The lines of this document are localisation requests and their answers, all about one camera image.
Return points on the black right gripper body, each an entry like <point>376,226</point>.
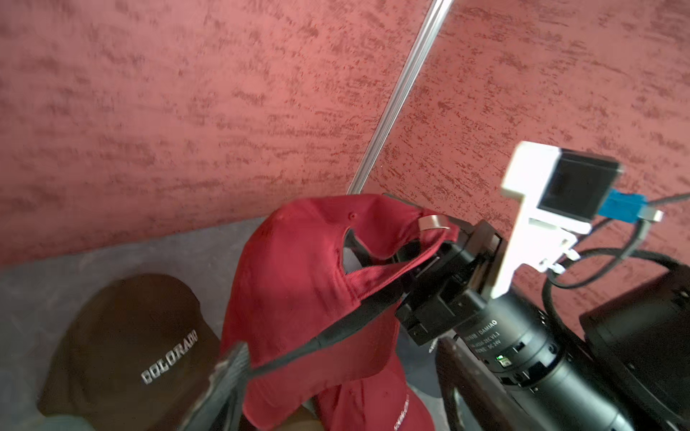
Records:
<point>445,290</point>

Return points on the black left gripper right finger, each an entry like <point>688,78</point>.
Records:
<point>471,398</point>

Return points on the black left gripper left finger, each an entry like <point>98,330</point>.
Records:
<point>220,406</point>

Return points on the red baseball cap front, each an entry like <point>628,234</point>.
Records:
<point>381,402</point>

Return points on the red baseball cap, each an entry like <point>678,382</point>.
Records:
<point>381,402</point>
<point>315,295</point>

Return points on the red baseball cap back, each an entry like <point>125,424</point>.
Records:
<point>315,295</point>

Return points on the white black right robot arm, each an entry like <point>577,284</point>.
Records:
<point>630,371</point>

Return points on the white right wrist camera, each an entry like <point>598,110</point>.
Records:
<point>560,192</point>

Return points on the aluminium corner post right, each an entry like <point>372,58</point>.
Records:
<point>427,35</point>

